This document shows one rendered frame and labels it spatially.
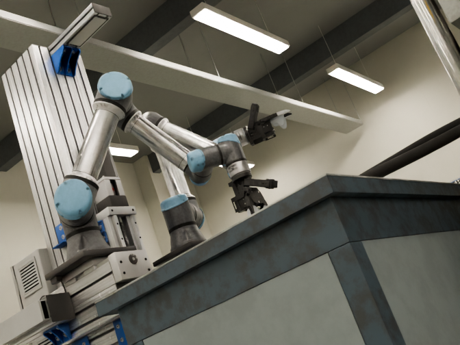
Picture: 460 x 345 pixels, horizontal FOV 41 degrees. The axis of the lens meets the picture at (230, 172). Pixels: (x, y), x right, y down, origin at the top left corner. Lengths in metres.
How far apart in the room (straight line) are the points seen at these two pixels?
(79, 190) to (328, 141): 8.20
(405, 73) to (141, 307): 8.44
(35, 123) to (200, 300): 1.47
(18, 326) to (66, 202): 0.44
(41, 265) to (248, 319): 1.37
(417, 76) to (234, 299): 8.45
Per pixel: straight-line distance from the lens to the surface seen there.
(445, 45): 1.88
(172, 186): 2.65
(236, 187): 2.11
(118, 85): 2.15
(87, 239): 2.09
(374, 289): 1.14
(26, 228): 8.47
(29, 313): 2.11
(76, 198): 1.99
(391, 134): 9.58
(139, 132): 2.26
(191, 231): 2.44
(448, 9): 1.52
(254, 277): 1.25
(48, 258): 2.54
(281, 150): 10.39
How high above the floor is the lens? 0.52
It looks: 18 degrees up
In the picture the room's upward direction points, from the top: 21 degrees counter-clockwise
